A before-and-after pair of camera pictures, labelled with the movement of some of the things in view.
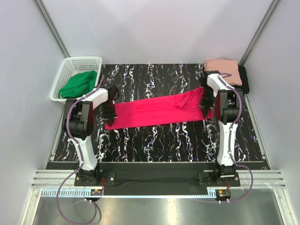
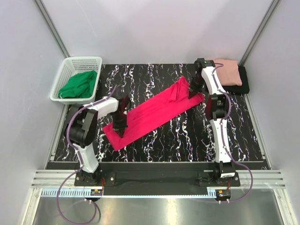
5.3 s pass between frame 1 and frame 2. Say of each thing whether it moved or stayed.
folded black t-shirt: stayed
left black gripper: moved
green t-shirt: stayed
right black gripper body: moved
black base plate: stayed
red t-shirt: moved
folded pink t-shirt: stayed
